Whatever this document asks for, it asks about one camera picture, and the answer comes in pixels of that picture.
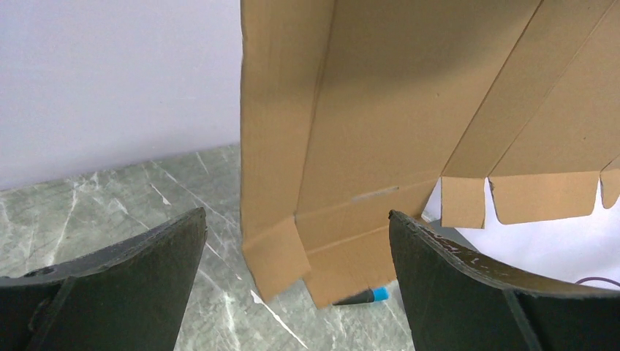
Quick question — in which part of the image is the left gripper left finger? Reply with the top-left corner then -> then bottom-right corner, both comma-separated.
1,208 -> 207,350

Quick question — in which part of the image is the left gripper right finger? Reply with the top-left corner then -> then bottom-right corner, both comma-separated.
389,211 -> 619,350

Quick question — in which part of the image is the brown cardboard box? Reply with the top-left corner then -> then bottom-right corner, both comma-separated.
240,1 -> 619,308

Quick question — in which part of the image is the black blue marker pen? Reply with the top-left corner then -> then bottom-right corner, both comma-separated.
333,287 -> 390,306

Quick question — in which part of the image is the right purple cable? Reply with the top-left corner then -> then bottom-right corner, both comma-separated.
575,276 -> 620,289

